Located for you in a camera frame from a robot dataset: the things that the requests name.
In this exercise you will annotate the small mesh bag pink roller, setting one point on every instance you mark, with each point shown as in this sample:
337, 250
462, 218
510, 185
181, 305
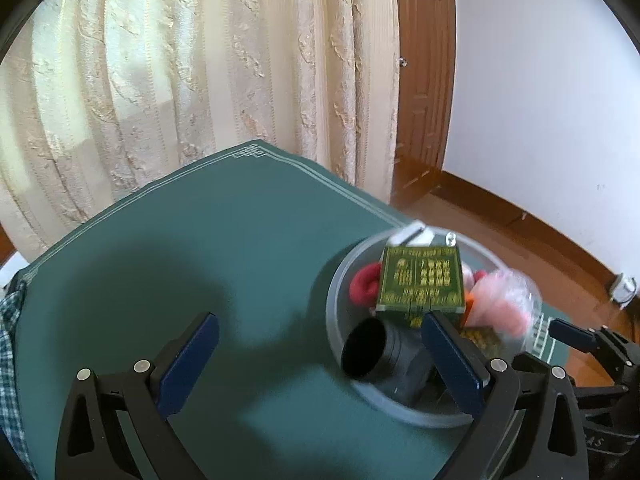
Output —
500, 305

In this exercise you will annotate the green and yellow carton box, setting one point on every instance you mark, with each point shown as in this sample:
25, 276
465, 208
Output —
420, 280
482, 341

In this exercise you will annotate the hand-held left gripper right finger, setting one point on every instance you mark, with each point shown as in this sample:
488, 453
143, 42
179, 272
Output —
452, 360

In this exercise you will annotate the pink twisted foam roller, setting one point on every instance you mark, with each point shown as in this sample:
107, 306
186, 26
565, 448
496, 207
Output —
364, 287

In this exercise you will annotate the white wall socket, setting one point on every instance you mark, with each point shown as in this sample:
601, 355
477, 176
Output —
622, 287

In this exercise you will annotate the green table mat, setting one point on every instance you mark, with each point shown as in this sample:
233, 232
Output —
200, 240

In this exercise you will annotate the cream patterned curtain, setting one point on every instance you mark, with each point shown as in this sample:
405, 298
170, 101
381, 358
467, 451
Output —
175, 70

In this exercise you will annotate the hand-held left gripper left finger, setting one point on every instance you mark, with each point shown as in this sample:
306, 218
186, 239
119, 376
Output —
190, 360

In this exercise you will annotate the clear plastic container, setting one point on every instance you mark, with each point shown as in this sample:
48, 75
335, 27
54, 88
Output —
390, 405

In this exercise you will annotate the black cylindrical object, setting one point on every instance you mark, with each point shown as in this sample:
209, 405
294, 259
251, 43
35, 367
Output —
395, 360

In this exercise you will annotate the blue plaid cloth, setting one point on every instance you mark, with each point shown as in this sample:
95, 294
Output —
10, 385

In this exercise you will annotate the wooden door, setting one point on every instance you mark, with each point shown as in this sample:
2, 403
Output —
425, 85

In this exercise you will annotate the orange toy block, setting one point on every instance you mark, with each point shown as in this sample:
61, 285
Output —
469, 307

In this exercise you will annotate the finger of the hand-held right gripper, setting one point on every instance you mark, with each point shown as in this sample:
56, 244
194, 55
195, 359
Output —
570, 332

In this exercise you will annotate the dark pink foam piece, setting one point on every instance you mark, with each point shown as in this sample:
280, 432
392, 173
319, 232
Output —
480, 276

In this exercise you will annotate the white rectangular box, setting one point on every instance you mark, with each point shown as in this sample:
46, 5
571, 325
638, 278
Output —
410, 236

